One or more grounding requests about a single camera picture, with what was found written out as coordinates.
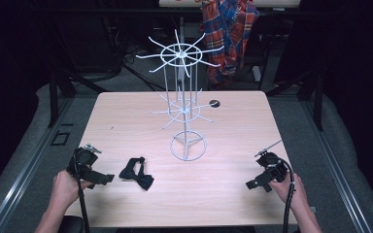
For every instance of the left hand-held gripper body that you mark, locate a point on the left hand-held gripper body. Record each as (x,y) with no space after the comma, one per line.
(84,160)

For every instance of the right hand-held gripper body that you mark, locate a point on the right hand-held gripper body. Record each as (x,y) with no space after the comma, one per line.
(272,163)

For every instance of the black bow tie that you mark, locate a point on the black bow tie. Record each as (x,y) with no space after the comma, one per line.
(137,174)

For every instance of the person's right hand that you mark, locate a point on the person's right hand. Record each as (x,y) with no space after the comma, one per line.
(289,192)

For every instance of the person's left hand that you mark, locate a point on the person's left hand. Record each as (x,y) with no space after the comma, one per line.
(65,189)

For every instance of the black metal stand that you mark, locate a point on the black metal stand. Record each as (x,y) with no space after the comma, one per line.
(53,100)
(318,103)

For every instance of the black table grommet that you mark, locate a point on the black table grommet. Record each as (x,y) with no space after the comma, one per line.
(214,103)

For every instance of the plaid cloth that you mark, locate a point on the plaid cloth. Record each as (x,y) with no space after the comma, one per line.
(228,39)

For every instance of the black floor socket frame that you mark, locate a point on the black floor socket frame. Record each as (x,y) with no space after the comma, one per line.
(60,138)

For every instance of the aluminium floor rail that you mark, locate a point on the aluminium floor rail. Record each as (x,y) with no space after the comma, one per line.
(22,174)
(336,174)

